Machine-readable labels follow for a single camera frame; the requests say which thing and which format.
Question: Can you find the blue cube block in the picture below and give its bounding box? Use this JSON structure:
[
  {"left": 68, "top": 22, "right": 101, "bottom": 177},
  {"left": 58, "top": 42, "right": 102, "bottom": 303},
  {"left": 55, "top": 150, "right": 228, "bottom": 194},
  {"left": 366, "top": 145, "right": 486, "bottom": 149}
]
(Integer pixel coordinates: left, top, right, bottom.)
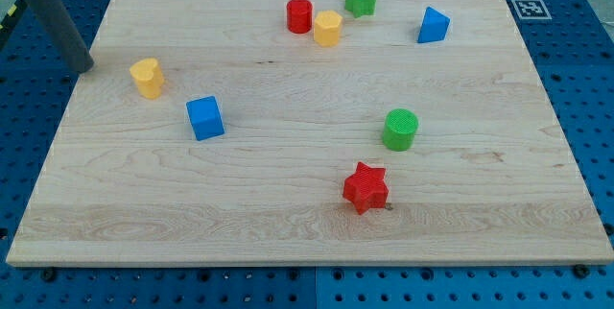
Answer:
[{"left": 186, "top": 96, "right": 224, "bottom": 141}]

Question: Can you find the yellow heart block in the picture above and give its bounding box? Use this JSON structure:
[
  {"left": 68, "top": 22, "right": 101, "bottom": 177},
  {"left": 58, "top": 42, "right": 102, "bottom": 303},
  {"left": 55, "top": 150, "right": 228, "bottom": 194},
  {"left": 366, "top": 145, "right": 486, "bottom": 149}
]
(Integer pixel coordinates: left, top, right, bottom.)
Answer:
[{"left": 130, "top": 58, "right": 165, "bottom": 99}]

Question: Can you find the light wooden board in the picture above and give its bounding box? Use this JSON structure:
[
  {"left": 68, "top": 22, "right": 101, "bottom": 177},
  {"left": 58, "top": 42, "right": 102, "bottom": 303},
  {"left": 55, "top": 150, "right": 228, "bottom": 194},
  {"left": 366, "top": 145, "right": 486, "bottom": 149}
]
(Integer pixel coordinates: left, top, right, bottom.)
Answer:
[{"left": 7, "top": 0, "right": 613, "bottom": 268}]

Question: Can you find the red star block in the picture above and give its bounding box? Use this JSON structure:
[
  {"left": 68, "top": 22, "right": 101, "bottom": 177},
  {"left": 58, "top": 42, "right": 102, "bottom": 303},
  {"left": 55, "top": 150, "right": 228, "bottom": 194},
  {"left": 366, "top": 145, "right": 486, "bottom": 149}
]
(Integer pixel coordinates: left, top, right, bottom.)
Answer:
[{"left": 342, "top": 161, "right": 389, "bottom": 215}]

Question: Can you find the green cylinder block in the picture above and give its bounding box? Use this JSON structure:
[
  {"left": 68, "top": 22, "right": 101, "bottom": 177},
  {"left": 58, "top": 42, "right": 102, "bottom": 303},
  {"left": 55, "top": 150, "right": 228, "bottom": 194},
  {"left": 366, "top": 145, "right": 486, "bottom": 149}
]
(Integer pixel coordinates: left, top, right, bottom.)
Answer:
[{"left": 382, "top": 108, "right": 419, "bottom": 152}]

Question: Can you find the yellow hexagon block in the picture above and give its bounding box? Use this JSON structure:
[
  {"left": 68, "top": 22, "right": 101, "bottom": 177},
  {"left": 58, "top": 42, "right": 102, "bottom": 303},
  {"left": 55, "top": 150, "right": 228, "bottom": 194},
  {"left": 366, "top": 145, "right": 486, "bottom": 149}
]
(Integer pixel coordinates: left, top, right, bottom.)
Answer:
[{"left": 314, "top": 11, "right": 342, "bottom": 47}]

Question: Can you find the red cylinder block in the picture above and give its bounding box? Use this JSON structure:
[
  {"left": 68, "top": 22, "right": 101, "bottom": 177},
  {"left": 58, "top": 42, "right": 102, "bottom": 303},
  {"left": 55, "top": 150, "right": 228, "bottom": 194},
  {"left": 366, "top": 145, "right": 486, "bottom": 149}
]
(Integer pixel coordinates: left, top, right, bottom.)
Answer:
[{"left": 286, "top": 0, "right": 313, "bottom": 34}]

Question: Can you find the blue triangle block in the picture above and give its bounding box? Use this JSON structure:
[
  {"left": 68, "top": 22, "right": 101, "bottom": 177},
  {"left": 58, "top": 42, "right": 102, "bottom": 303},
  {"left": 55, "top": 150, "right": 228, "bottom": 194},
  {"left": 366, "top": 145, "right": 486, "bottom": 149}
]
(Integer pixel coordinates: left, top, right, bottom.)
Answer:
[{"left": 417, "top": 7, "right": 450, "bottom": 43}]

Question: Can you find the white fiducial marker tag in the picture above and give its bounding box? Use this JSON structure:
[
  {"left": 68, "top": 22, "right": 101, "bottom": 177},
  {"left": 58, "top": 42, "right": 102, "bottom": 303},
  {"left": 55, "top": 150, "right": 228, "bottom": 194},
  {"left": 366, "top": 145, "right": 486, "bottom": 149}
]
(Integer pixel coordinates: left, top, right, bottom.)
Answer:
[{"left": 510, "top": 0, "right": 552, "bottom": 20}]

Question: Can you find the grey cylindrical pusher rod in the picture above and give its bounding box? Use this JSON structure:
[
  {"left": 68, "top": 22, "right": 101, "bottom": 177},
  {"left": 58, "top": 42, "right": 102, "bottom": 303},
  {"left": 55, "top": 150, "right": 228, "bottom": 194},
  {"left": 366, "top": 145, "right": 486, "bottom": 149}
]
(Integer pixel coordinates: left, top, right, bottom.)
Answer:
[{"left": 25, "top": 0, "right": 94, "bottom": 74}]

